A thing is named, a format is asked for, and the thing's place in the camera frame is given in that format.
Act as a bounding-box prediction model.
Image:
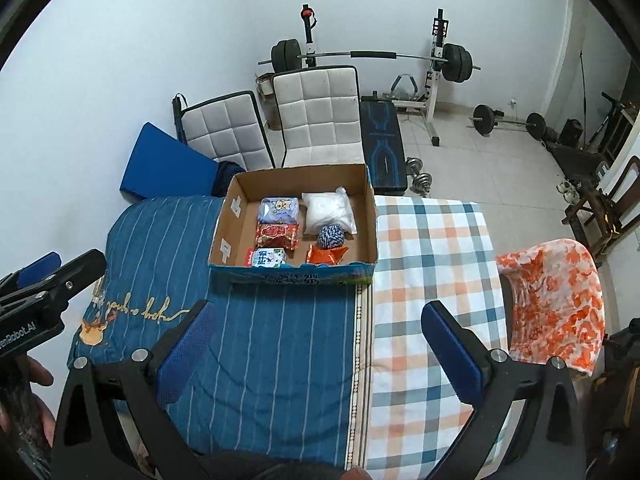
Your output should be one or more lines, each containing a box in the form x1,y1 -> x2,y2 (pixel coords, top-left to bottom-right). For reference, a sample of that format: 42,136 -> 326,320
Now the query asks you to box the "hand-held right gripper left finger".
52,299 -> 219,480

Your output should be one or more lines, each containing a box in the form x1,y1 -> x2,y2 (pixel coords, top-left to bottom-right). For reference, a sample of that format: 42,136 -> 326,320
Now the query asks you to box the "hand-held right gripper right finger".
421,300 -> 587,480

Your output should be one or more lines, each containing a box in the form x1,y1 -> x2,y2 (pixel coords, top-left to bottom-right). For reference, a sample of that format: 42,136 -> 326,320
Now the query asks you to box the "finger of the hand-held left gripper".
0,248 -> 108,317
0,251 -> 62,292

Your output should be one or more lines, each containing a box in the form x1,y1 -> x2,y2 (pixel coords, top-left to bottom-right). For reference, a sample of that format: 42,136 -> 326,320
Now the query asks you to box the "small white milk carton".
245,247 -> 287,268

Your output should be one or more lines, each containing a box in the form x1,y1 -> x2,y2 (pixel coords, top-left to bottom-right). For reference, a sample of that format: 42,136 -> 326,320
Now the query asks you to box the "red snack packet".
255,221 -> 300,252

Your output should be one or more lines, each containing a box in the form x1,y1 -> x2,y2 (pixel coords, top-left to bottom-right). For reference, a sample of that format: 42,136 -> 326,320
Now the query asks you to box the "orange snack packet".
305,244 -> 350,266

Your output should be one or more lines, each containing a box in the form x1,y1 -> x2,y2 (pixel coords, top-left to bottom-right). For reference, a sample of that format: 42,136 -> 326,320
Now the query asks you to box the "blue and white yarn ball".
316,224 -> 346,250

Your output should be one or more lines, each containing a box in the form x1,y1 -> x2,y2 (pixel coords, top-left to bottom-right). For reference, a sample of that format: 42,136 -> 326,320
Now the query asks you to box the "light blue tissue pack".
257,197 -> 301,224

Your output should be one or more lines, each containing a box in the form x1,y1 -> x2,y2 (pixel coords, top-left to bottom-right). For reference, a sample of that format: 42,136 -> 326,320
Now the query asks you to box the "cardboard box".
207,163 -> 377,286

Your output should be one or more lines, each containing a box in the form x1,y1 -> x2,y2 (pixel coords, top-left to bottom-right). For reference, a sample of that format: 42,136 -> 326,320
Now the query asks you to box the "white cotton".
301,187 -> 359,235

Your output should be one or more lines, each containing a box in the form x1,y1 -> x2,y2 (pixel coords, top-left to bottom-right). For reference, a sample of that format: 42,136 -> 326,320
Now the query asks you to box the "person's left hand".
25,356 -> 57,449

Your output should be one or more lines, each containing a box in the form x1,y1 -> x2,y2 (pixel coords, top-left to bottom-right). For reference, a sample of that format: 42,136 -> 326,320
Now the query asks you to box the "plaid blanket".
345,195 -> 512,480

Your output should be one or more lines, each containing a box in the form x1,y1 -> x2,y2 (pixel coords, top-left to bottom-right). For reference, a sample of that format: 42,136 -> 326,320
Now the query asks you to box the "blue striped blanket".
67,195 -> 373,468

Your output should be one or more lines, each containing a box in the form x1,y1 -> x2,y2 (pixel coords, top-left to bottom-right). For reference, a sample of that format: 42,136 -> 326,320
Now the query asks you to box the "orange floral towel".
495,240 -> 606,378

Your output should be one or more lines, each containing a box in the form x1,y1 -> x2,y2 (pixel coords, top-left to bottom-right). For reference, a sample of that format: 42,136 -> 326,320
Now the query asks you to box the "blue foam mat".
120,122 -> 219,201

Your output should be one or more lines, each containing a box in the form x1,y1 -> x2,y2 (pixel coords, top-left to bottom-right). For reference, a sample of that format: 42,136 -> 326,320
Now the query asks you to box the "person's dark fleece clothing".
200,461 -> 372,480

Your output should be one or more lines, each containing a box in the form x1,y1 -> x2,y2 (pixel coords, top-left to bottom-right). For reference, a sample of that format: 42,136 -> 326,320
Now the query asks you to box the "dark blue cloth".
212,160 -> 246,198

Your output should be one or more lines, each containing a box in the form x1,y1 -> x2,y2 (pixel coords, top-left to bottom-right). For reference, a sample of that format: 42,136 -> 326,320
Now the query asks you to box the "black folded stand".
172,93 -> 189,142

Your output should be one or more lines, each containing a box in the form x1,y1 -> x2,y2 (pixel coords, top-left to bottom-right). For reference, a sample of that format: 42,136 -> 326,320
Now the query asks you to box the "white padded chair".
271,65 -> 363,168
180,91 -> 275,173

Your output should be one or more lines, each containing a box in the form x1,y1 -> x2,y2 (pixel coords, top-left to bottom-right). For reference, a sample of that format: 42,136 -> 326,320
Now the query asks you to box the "black weight bench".
360,96 -> 407,196

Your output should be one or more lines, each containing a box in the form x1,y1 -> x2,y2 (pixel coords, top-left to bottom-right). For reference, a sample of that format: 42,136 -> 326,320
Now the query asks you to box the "black gym equipment pile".
542,127 -> 608,187

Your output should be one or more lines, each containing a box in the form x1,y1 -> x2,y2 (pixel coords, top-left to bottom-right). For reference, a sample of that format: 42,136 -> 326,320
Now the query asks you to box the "brown wooden chair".
562,156 -> 640,257

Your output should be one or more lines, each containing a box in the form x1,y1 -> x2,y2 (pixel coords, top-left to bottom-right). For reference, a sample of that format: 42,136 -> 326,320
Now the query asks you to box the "short barbell with black plates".
468,104 -> 547,141

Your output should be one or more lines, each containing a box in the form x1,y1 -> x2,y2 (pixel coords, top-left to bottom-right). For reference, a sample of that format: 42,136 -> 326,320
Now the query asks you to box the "brown bin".
256,72 -> 281,131

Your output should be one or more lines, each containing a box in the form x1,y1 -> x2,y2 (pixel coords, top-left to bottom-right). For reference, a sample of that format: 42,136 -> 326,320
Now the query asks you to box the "white barbell rack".
299,5 -> 449,148

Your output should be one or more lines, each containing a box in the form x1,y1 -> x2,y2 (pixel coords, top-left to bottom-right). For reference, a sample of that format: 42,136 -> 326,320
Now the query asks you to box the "grey bench leg attachment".
390,74 -> 422,102

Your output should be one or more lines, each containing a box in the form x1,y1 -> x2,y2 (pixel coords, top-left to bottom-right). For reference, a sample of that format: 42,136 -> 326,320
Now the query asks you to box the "black kick scooter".
582,92 -> 627,152

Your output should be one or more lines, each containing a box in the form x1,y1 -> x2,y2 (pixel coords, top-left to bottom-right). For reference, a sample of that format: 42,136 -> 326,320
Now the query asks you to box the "long barbell with black plates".
258,39 -> 482,83

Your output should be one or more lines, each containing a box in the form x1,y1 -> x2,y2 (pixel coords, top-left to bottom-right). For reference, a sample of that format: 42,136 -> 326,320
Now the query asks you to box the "white door frame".
547,0 -> 636,127

